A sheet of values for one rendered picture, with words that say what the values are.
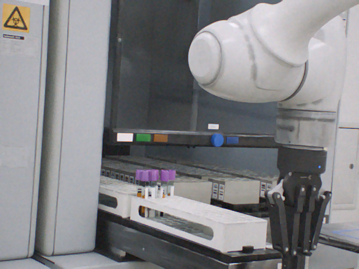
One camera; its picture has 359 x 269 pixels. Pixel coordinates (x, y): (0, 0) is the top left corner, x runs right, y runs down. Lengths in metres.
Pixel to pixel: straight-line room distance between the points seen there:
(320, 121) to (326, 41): 0.12
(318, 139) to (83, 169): 0.54
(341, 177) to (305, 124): 2.61
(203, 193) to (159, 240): 0.32
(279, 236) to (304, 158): 0.13
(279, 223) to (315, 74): 0.23
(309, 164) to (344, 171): 2.61
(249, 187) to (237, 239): 0.50
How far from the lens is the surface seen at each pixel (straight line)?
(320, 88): 1.04
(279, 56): 0.92
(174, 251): 1.25
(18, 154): 1.35
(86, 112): 1.41
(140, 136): 1.44
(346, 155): 3.67
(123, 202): 1.42
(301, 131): 1.06
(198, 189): 1.57
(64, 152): 1.39
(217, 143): 1.56
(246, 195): 1.67
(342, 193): 3.68
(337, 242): 1.40
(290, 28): 0.91
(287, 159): 1.07
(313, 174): 1.11
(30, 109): 1.35
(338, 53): 1.07
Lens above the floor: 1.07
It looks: 3 degrees down
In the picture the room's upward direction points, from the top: 4 degrees clockwise
